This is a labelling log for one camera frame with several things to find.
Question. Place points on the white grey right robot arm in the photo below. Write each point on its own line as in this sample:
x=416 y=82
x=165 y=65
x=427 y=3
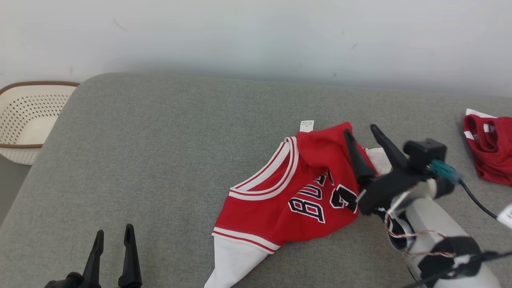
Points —
x=432 y=220

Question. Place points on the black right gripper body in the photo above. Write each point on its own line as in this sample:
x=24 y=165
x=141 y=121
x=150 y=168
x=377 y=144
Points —
x=388 y=190

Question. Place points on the red white basketball jersey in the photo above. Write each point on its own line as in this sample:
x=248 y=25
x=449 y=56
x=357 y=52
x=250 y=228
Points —
x=272 y=208

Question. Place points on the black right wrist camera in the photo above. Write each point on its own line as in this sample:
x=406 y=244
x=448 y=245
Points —
x=426 y=154

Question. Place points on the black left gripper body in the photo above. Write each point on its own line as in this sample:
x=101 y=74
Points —
x=68 y=282

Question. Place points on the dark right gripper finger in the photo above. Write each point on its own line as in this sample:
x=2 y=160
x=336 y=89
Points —
x=360 y=164
x=392 y=154

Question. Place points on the red shorts number 23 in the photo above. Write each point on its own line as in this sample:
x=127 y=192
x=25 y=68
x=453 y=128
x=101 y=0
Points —
x=496 y=160

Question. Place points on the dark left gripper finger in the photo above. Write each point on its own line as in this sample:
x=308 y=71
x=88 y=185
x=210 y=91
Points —
x=130 y=260
x=95 y=260

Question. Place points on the white perforated laundry basket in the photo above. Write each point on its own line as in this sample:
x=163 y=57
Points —
x=28 y=120

